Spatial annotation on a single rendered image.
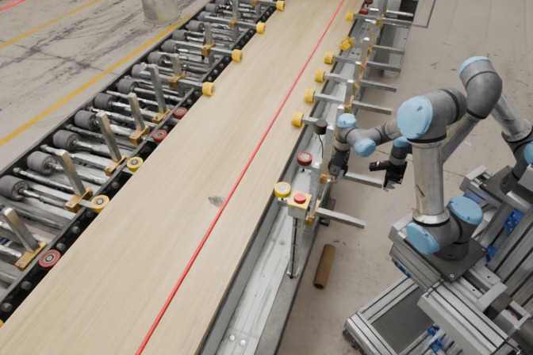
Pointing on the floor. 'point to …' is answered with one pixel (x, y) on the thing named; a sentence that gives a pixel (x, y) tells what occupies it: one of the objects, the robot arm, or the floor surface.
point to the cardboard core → (324, 267)
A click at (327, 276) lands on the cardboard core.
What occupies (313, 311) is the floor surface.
